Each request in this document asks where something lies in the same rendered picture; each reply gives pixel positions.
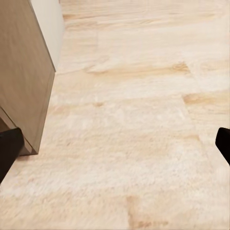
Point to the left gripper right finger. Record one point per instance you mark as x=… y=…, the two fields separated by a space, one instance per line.
x=223 y=142

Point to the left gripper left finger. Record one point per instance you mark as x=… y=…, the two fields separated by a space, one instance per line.
x=11 y=143

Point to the cabinet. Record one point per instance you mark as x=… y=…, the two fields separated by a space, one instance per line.
x=26 y=74

